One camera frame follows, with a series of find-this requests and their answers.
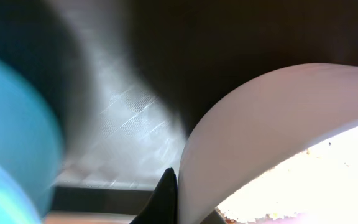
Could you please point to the pale pink bowl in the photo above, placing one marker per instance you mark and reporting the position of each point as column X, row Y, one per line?
column 260, row 124

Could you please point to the light blue bowl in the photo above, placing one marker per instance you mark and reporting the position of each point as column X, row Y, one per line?
column 31, row 154

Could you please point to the dark brown serving tray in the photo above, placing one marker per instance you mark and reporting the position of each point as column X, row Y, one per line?
column 128, row 81

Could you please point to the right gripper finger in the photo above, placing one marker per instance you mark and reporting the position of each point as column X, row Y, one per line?
column 162, row 206

